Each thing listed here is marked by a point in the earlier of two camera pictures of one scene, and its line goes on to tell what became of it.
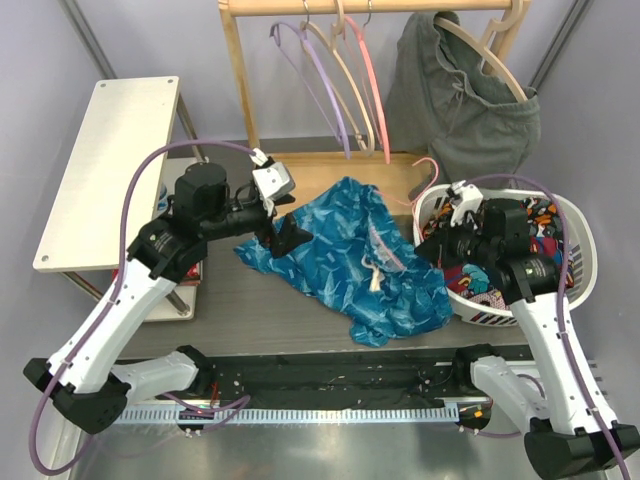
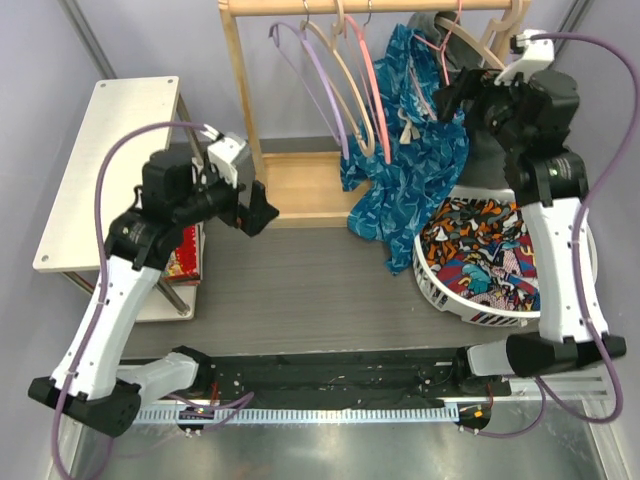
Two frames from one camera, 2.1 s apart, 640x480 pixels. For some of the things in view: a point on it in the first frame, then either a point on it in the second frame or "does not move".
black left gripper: x=289 y=234 -> x=251 y=218
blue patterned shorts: x=359 y=259 -> x=427 y=147
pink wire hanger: x=407 y=203 -> x=442 y=49
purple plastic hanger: x=325 y=87 does not move
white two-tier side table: x=125 y=119 does not move
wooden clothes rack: x=311 y=172 does not move
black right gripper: x=437 y=248 -> x=472 y=83
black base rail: x=335 y=376 does not move
